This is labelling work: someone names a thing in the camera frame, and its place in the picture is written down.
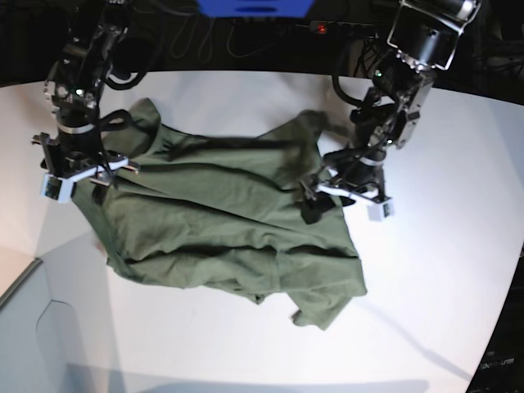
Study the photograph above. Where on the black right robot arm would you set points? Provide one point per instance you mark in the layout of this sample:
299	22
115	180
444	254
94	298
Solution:
74	89

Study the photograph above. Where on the blue plastic box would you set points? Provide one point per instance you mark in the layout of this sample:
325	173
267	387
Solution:
254	8

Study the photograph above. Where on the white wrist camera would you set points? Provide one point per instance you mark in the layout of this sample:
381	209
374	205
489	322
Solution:
380	211
57	189

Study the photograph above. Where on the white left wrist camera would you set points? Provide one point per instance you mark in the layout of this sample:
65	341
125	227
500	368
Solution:
380	211

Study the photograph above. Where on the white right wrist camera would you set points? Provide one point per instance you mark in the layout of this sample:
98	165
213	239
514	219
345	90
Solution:
57	189

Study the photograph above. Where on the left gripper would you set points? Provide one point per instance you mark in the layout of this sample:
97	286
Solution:
351	174

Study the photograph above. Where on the green t-shirt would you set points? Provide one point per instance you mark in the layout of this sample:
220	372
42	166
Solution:
224	213

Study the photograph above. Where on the white power strip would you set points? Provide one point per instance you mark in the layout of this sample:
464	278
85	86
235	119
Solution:
343	29

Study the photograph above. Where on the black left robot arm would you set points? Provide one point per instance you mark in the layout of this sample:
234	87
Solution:
423	39

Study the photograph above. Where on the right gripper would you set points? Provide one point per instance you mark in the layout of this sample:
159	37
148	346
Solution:
82	156

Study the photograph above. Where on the black device with label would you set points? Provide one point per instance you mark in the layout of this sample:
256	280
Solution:
501	366

